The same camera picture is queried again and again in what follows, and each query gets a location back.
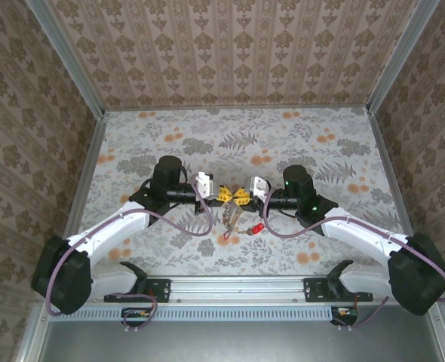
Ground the metal keyring band with rings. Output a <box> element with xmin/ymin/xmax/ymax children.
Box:
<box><xmin>220</xmin><ymin>203</ymin><xmax>245</xmax><ymax>242</ymax></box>

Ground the grey metal sheet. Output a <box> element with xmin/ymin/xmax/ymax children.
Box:
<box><xmin>41</xmin><ymin>320</ymin><xmax>444</xmax><ymax>362</ymax></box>

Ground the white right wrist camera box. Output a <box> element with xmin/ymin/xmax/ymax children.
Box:
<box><xmin>244</xmin><ymin>175</ymin><xmax>272</xmax><ymax>201</ymax></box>

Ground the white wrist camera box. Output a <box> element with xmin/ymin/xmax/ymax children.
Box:
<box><xmin>191</xmin><ymin>172</ymin><xmax>220</xmax><ymax>201</ymax></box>
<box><xmin>244</xmin><ymin>175</ymin><xmax>272</xmax><ymax>201</ymax></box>

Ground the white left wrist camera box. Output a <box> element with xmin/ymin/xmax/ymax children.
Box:
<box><xmin>191</xmin><ymin>172</ymin><xmax>220</xmax><ymax>201</ymax></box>

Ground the aluminium front rail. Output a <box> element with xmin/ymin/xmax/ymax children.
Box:
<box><xmin>37</xmin><ymin>274</ymin><xmax>445</xmax><ymax>302</ymax></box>

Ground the aluminium side rail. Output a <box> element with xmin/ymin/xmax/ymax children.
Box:
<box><xmin>62</xmin><ymin>112</ymin><xmax>109</xmax><ymax>242</ymax></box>
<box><xmin>369</xmin><ymin>109</ymin><xmax>416</xmax><ymax>238</ymax></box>

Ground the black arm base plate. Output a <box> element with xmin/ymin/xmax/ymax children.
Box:
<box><xmin>303</xmin><ymin>278</ymin><xmax>374</xmax><ymax>304</ymax></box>
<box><xmin>104</xmin><ymin>278</ymin><xmax>170</xmax><ymax>304</ymax></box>

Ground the grey slotted cable duct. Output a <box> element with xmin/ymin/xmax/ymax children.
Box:
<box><xmin>51</xmin><ymin>305</ymin><xmax>335</xmax><ymax>322</ymax></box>

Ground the black cable connector box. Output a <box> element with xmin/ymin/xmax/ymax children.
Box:
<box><xmin>330</xmin><ymin>305</ymin><xmax>359</xmax><ymax>326</ymax></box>
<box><xmin>121</xmin><ymin>307</ymin><xmax>156</xmax><ymax>328</ymax></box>

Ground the aluminium corner post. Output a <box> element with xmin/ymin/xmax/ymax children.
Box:
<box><xmin>26</xmin><ymin>0</ymin><xmax>106</xmax><ymax>117</ymax></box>
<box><xmin>366</xmin><ymin>0</ymin><xmax>444</xmax><ymax>115</ymax></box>

